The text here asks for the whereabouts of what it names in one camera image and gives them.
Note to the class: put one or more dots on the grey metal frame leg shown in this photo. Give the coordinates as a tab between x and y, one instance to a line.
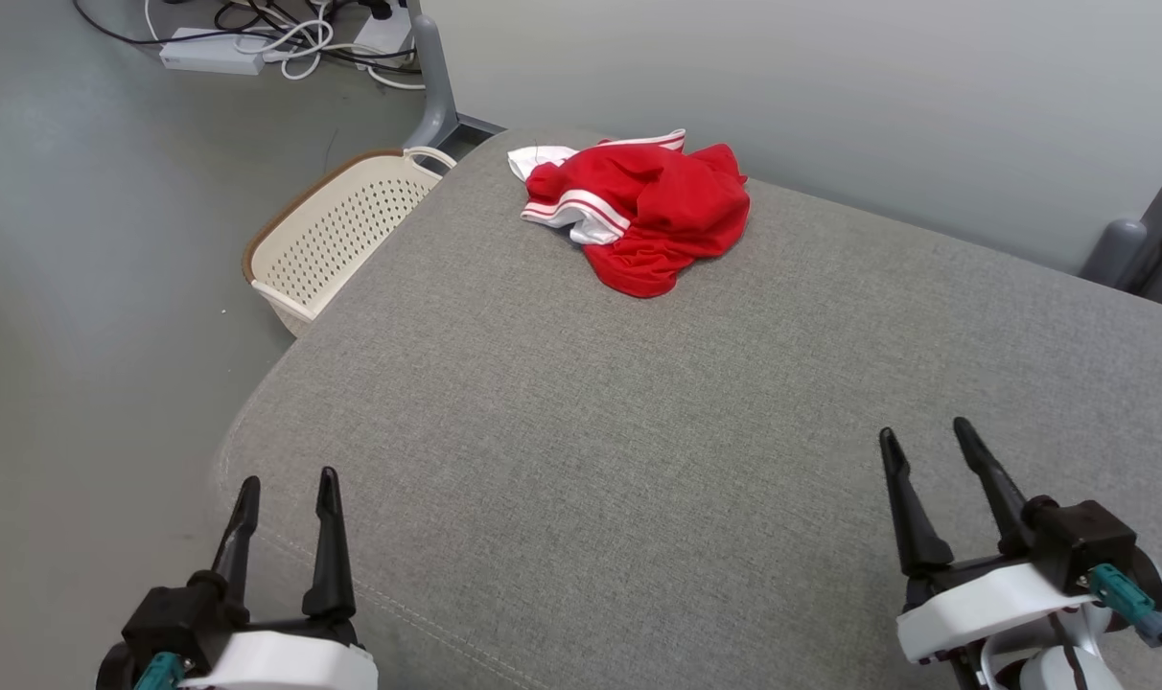
432	96

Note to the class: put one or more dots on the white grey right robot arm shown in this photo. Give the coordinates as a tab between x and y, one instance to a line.
1051	671

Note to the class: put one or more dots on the red jersey shirt white sleeves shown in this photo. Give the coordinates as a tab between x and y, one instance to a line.
677	211

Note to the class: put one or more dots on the white power adapter box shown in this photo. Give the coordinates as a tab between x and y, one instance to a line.
382	34

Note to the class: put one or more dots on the white power strip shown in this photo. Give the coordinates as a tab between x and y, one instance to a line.
212	53

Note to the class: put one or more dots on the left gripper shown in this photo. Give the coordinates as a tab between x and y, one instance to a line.
178	623

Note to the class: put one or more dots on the cream perforated laundry basket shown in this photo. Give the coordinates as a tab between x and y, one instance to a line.
336	230

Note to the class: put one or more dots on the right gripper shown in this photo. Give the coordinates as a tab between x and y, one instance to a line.
1080	537

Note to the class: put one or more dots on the grey partition post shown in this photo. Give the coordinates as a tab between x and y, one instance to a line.
1151	249

